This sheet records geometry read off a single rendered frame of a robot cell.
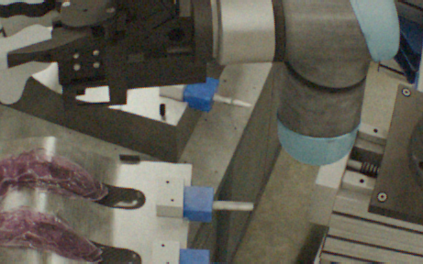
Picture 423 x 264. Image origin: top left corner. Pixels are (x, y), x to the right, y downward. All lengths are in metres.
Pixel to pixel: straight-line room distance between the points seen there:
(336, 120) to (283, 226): 1.57
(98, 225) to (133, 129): 0.19
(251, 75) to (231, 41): 0.86
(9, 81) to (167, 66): 0.13
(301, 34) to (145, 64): 0.12
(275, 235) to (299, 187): 0.17
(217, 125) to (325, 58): 0.77
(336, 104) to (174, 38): 0.14
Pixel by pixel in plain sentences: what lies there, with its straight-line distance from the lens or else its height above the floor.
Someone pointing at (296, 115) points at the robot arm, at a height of 1.34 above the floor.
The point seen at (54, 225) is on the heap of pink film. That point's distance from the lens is 1.18.
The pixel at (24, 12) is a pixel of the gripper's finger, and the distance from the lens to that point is 0.67.
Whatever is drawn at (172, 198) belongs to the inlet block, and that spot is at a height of 0.88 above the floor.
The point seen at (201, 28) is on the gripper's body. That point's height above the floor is 1.45.
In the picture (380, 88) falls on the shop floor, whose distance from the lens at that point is 2.62.
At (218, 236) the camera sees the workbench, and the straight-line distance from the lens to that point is 1.83.
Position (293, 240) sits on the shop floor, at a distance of 2.24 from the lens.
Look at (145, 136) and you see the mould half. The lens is 1.34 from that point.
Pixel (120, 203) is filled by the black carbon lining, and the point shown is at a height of 0.85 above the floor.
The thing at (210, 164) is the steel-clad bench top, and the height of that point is 0.80.
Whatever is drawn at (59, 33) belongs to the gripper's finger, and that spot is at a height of 1.47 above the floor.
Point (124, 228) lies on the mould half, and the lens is 1.23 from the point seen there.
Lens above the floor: 1.89
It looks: 51 degrees down
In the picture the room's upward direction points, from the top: 2 degrees clockwise
